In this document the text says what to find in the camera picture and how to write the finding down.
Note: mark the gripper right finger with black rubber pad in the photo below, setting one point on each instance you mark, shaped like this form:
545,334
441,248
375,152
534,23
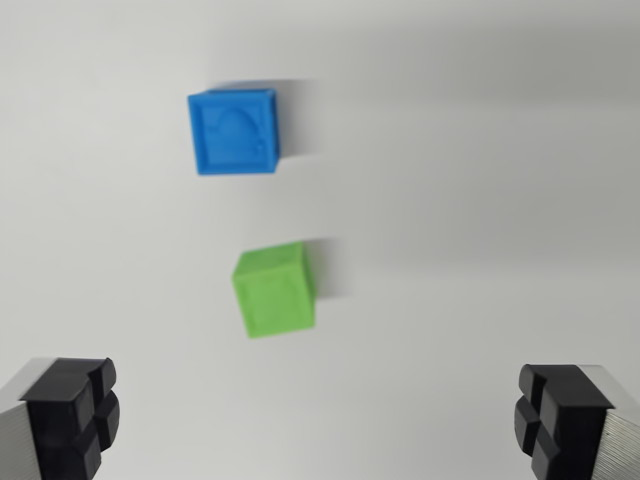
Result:
575,425

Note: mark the green cube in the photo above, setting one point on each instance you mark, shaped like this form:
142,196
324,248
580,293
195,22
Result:
275,295

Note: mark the blue cube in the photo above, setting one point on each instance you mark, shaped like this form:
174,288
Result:
232,134

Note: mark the gripper left finger with black rubber pad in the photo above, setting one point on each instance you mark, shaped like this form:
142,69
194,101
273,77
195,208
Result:
55,420

